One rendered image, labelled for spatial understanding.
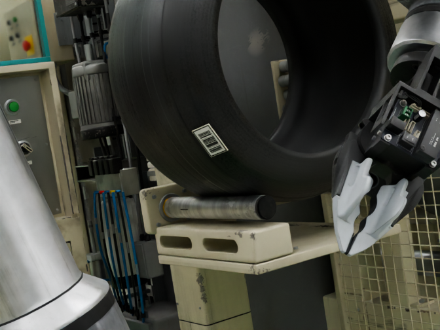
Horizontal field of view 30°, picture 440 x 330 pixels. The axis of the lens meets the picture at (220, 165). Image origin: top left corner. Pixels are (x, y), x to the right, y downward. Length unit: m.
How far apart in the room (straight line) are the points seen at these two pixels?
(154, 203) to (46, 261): 1.01
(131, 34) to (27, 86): 0.54
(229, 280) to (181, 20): 0.70
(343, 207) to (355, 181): 0.03
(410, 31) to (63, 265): 0.41
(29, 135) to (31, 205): 1.25
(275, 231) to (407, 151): 0.75
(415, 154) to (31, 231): 0.35
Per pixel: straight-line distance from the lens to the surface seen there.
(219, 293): 1.88
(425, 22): 0.85
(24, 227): 0.75
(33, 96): 2.01
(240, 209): 1.51
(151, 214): 1.75
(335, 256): 2.10
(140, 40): 1.49
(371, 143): 0.79
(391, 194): 0.80
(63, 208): 2.03
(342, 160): 0.79
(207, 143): 1.44
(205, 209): 1.61
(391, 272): 2.21
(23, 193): 0.75
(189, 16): 1.43
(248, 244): 1.48
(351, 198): 0.76
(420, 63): 0.83
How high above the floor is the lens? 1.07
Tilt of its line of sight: 3 degrees down
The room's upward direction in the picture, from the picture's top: 9 degrees counter-clockwise
